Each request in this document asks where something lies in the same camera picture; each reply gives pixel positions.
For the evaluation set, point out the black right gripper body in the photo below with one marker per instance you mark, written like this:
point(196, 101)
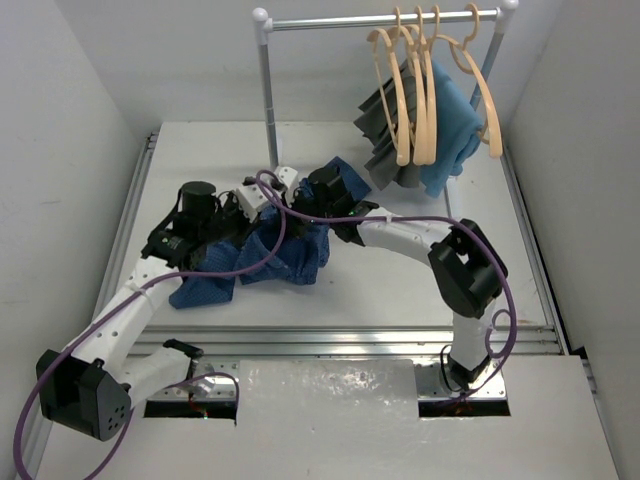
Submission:
point(301, 204)

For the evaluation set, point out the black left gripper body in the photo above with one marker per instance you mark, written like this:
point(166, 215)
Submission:
point(232, 220)

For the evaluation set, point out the blue plaid shirt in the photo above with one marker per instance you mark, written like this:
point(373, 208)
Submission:
point(269, 253)

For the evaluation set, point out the beige hanger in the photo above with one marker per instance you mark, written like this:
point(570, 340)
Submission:
point(490, 133)
point(426, 45)
point(414, 61)
point(398, 125)

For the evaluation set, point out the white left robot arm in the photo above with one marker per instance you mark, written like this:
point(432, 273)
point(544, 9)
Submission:
point(90, 387)

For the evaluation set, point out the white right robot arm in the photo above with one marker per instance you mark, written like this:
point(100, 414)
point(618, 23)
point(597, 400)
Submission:
point(469, 274)

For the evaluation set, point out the grey hanging garment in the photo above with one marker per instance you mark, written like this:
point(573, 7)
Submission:
point(371, 122)

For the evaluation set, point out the light blue hanging garment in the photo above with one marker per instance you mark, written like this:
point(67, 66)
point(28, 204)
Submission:
point(458, 125)

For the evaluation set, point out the metal clothes rack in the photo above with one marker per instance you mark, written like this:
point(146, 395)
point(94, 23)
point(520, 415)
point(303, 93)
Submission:
point(264, 25)

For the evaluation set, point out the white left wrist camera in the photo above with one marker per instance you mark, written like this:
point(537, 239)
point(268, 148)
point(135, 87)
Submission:
point(252, 201)

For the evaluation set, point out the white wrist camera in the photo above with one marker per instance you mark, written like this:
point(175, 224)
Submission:
point(285, 179)
point(252, 201)

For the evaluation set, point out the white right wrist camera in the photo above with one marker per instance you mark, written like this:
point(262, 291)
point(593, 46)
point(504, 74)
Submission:
point(285, 179)

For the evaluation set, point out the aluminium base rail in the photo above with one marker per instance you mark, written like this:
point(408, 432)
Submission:
point(367, 302)

